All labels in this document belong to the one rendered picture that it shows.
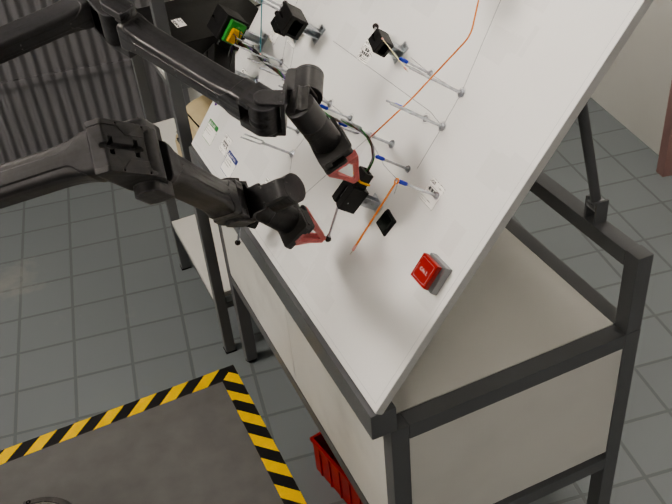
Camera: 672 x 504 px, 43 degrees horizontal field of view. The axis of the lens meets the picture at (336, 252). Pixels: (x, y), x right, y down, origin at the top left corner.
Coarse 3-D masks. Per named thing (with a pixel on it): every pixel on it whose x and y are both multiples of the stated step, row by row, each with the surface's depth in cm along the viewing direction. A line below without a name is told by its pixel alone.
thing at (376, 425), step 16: (192, 160) 249; (256, 240) 208; (256, 256) 209; (272, 272) 198; (288, 288) 193; (288, 304) 193; (304, 320) 184; (320, 336) 179; (320, 352) 180; (336, 368) 172; (336, 384) 176; (352, 384) 168; (352, 400) 168; (368, 416) 161; (384, 416) 162; (368, 432) 165; (384, 432) 164
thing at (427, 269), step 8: (424, 256) 155; (424, 264) 154; (432, 264) 153; (416, 272) 156; (424, 272) 154; (432, 272) 152; (416, 280) 155; (424, 280) 153; (432, 280) 153; (424, 288) 153
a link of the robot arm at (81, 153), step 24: (96, 120) 112; (72, 144) 113; (96, 144) 112; (120, 144) 115; (144, 144) 118; (0, 168) 115; (24, 168) 114; (48, 168) 113; (72, 168) 113; (96, 168) 112; (120, 168) 113; (144, 168) 117; (0, 192) 115; (24, 192) 115; (48, 192) 118
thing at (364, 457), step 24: (288, 312) 215; (312, 360) 207; (312, 384) 215; (312, 408) 224; (336, 408) 200; (336, 432) 208; (360, 432) 187; (360, 456) 193; (384, 456) 175; (360, 480) 201; (384, 480) 181
